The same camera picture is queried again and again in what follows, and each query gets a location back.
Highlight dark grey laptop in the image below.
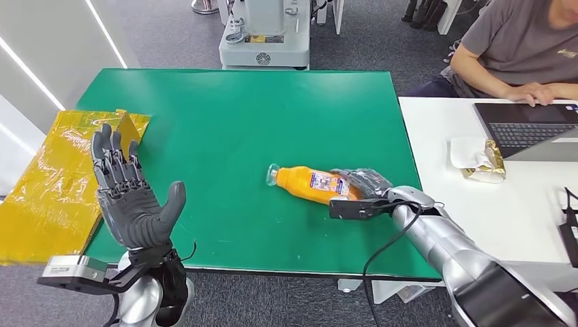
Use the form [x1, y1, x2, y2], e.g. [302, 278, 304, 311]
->
[473, 102, 578, 162]

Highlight green table mat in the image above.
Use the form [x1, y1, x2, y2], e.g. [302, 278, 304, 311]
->
[76, 68, 441, 281]

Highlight person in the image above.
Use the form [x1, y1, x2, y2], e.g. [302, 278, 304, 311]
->
[404, 0, 578, 108]

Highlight person's right hand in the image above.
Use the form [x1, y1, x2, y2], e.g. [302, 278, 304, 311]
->
[504, 82, 559, 108]

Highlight white furniture panel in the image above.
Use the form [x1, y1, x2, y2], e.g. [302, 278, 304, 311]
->
[437, 0, 462, 35]

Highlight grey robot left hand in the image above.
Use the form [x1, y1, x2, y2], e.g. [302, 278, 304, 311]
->
[90, 123, 187, 251]

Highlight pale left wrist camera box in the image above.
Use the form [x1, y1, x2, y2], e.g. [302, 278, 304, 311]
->
[37, 255, 109, 295]

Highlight white post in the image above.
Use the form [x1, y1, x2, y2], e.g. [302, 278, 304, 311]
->
[316, 0, 346, 35]

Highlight chrome round stand base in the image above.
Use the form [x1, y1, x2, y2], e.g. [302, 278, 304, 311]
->
[191, 0, 220, 15]

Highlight black power adapter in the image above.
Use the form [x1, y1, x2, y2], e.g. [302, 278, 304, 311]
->
[558, 212, 578, 268]

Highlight white machine base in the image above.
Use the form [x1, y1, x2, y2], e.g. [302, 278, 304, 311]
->
[218, 0, 312, 71]

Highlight gold foil wrapper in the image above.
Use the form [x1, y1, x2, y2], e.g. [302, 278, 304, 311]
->
[459, 138, 507, 185]

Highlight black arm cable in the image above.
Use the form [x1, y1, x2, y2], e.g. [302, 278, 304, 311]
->
[362, 202, 423, 327]

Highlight orange plastic bottle clear cap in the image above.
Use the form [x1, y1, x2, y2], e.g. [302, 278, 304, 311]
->
[265, 163, 367, 206]

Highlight white table foot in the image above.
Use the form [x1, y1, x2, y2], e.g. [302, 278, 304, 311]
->
[337, 277, 446, 305]

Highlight black shoes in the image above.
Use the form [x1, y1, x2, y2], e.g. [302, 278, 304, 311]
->
[401, 0, 448, 31]

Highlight black adapter cable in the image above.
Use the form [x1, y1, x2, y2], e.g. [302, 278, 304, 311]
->
[562, 187, 578, 214]

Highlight white paper napkin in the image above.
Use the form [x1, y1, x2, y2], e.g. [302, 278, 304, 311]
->
[449, 136, 491, 170]

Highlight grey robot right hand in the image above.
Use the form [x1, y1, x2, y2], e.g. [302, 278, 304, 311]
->
[331, 168, 394, 202]

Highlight white table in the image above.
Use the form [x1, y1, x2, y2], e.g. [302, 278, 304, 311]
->
[398, 97, 578, 294]

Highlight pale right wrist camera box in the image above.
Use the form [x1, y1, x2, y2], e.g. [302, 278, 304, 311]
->
[329, 198, 394, 222]

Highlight yellow plastic bag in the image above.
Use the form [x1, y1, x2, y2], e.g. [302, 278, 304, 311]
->
[0, 109, 152, 267]

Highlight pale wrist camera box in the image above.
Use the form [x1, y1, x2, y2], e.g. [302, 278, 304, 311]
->
[37, 255, 109, 295]
[329, 198, 394, 222]

